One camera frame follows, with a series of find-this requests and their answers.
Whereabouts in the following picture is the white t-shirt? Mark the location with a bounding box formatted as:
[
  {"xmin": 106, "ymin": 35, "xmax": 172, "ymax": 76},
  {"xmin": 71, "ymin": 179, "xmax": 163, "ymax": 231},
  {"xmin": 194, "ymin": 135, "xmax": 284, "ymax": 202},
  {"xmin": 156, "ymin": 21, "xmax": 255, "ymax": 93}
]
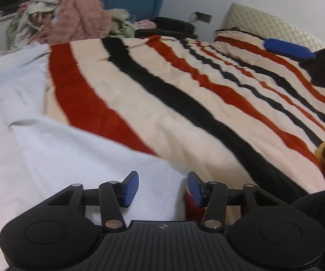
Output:
[{"xmin": 0, "ymin": 45, "xmax": 186, "ymax": 270}]

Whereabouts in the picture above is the pile of clothes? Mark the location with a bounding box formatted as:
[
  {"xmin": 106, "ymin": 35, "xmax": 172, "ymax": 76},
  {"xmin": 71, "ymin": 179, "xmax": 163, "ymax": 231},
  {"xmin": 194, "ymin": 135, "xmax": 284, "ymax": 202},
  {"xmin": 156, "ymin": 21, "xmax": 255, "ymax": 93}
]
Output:
[{"xmin": 5, "ymin": 0, "xmax": 158, "ymax": 49}]

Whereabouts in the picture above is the cream quilted headboard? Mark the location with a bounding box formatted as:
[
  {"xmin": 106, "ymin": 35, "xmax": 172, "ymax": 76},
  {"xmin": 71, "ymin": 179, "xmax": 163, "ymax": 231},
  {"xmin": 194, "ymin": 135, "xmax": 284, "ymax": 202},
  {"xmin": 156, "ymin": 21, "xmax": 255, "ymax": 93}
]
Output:
[{"xmin": 223, "ymin": 2, "xmax": 325, "ymax": 52}]

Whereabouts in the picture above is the striped fleece blanket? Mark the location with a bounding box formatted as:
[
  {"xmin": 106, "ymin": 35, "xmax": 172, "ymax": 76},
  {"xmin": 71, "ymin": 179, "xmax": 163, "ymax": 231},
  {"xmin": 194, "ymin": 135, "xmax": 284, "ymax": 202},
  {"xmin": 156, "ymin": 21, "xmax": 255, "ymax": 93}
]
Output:
[{"xmin": 45, "ymin": 29, "xmax": 325, "ymax": 203}]

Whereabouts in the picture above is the black armchair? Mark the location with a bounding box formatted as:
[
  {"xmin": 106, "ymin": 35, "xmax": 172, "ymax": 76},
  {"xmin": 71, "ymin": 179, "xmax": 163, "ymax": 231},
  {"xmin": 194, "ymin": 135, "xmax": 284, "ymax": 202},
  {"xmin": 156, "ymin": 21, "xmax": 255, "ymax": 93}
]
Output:
[{"xmin": 135, "ymin": 16, "xmax": 198, "ymax": 40}]

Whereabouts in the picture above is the wall power socket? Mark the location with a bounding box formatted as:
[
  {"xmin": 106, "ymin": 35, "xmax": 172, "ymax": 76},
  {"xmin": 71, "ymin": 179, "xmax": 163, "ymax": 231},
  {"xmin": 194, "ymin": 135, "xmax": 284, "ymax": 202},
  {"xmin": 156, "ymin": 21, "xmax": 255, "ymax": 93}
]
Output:
[{"xmin": 194, "ymin": 12, "xmax": 212, "ymax": 23}]

